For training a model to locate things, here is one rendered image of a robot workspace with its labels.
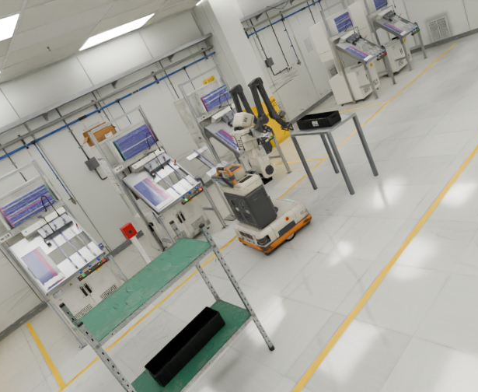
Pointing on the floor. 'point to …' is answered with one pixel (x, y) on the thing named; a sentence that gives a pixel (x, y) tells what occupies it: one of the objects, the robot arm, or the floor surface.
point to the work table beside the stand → (333, 148)
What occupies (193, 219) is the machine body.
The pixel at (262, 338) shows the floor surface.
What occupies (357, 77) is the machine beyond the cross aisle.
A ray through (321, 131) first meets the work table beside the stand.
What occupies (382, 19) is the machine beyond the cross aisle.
